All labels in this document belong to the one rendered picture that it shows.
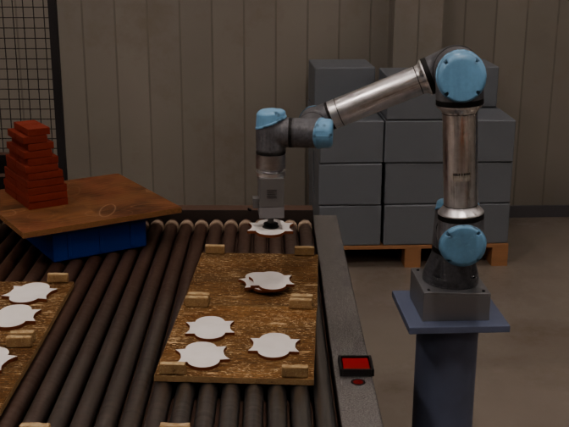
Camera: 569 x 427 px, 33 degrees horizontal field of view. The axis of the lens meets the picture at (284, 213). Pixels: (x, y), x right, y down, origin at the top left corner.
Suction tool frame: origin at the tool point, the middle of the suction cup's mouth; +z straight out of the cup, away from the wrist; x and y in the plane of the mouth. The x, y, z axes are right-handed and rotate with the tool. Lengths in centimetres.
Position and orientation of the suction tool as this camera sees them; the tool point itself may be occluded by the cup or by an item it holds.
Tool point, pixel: (270, 230)
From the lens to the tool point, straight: 248.7
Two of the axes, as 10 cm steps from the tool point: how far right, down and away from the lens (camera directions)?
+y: 0.8, 2.9, -9.5
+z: 0.0, 9.6, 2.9
